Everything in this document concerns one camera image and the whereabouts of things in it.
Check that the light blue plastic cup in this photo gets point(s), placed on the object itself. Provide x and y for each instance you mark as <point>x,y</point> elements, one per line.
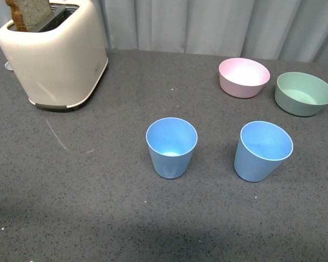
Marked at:
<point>261,148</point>

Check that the light blue ribbed cup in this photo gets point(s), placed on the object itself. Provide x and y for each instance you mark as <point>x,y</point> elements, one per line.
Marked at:
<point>171,142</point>

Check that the pink plastic bowl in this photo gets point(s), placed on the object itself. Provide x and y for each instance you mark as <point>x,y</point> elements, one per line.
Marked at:
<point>242,77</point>

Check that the cream white toaster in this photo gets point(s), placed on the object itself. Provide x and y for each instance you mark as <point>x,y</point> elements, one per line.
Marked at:
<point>59,68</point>

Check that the green plastic bowl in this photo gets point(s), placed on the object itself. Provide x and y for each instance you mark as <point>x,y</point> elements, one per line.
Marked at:
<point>301,94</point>

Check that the grey curtain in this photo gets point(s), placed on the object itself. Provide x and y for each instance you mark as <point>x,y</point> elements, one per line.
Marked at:
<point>283,30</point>

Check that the slice of toast bread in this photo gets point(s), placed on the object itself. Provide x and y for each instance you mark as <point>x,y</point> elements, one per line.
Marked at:
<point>26,14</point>

